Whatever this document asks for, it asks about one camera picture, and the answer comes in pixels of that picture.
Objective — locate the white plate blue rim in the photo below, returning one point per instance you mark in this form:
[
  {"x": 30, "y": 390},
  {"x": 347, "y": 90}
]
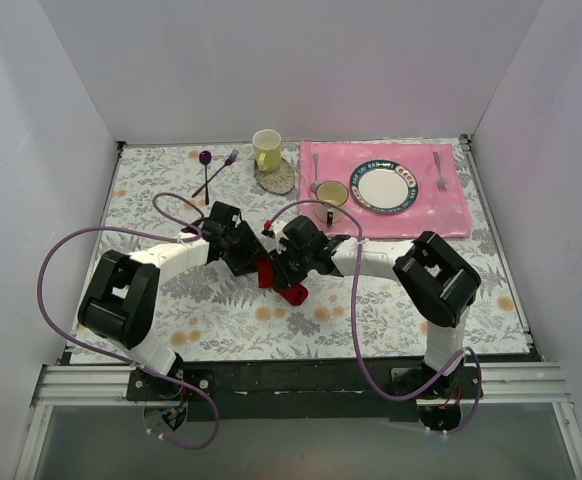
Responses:
[{"x": 384, "y": 187}]

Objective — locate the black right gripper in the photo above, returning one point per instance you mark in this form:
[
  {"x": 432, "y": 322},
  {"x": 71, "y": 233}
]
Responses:
[{"x": 285, "y": 267}]

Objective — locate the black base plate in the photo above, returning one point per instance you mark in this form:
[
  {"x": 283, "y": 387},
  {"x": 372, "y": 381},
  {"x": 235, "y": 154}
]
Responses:
[{"x": 296, "y": 389}]

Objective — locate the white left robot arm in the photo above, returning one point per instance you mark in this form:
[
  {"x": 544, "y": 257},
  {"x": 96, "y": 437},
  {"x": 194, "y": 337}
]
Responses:
[{"x": 119, "y": 303}]

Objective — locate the cream enamel mug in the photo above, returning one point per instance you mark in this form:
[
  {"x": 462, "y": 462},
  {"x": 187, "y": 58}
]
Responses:
[{"x": 330, "y": 193}]

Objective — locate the silver fork on placemat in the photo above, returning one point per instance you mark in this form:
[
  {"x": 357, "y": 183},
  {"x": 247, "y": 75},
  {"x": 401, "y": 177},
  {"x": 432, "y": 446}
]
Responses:
[{"x": 440, "y": 181}]

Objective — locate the pink placemat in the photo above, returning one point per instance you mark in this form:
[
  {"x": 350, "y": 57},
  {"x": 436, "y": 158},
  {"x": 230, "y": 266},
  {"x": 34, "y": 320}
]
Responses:
[{"x": 443, "y": 212}]

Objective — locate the floral tablecloth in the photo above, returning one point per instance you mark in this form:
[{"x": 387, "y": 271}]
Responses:
[{"x": 209, "y": 314}]

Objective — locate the red cloth napkin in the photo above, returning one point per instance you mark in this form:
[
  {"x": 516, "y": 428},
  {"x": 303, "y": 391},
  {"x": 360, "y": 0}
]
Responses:
[{"x": 294, "y": 295}]

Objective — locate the yellow ceramic mug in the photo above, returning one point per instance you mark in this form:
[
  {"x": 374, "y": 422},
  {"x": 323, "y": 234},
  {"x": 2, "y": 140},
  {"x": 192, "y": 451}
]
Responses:
[{"x": 267, "y": 144}]

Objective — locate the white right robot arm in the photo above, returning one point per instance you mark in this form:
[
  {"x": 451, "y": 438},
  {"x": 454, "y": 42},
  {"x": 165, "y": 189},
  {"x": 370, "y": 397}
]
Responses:
[{"x": 439, "y": 282}]

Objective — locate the purple fork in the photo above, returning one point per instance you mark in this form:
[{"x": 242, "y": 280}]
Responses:
[{"x": 228, "y": 161}]

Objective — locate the purple spoon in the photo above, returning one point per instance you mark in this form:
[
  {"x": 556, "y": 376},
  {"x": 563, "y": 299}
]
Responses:
[{"x": 205, "y": 159}]

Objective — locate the speckled round coaster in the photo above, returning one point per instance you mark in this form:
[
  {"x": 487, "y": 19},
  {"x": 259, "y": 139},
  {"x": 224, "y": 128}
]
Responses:
[{"x": 280, "y": 182}]

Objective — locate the silver spoon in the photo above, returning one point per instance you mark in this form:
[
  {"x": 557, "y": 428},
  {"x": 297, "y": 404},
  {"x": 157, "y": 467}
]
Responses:
[{"x": 315, "y": 183}]

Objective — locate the aluminium frame rail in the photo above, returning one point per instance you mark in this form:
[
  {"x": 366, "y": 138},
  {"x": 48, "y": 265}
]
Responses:
[{"x": 110, "y": 385}]

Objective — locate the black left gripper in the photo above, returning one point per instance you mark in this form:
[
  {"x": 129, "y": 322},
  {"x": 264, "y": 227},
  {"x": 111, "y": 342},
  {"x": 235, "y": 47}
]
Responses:
[{"x": 250, "y": 255}]

